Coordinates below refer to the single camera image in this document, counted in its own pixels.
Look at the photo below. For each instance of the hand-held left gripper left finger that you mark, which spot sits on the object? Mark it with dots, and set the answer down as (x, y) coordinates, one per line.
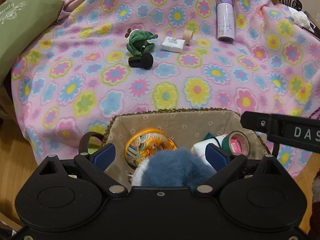
(105, 156)

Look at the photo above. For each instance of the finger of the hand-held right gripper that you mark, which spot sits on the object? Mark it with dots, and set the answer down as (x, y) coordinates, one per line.
(255, 121)

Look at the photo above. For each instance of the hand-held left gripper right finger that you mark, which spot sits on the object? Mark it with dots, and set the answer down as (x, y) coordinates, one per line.
(216, 156)

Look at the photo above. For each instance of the green tape roll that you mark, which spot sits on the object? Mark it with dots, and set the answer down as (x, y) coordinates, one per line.
(226, 143)

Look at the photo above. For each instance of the white cloth with pink trim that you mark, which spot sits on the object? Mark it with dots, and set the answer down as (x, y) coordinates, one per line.
(200, 147)

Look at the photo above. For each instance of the blue furry plush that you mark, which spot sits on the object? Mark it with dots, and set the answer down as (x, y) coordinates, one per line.
(180, 167)

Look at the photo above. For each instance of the white plush bear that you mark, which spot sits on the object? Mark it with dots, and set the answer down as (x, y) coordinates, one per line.
(140, 175)

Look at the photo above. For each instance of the orange satin pouch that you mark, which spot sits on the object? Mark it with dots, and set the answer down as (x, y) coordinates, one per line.
(145, 147)

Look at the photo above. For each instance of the woven basket with fabric liner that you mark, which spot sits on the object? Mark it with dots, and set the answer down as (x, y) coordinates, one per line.
(175, 122)

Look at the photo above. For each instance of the pink floral fleece blanket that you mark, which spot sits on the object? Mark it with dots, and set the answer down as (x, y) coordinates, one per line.
(75, 87)

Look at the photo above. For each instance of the purple and white bottle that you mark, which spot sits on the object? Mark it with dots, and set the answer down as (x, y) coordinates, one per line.
(225, 22)

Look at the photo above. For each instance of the black cylindrical object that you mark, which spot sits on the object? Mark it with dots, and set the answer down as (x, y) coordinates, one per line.
(146, 60)

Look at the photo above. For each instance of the beige tape roll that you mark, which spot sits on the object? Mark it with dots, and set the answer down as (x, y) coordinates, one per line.
(187, 36)

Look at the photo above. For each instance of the white packet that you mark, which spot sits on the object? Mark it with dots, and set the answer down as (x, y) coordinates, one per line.
(172, 44)

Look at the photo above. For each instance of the white tissue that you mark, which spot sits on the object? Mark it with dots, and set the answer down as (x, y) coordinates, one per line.
(300, 17)

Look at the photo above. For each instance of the green plush toy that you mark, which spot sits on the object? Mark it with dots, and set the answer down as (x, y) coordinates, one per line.
(137, 42)

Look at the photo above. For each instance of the zebra striped object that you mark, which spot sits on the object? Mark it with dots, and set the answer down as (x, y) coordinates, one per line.
(290, 0)

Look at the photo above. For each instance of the green pillow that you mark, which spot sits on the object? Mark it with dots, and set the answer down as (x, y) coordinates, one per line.
(25, 30)

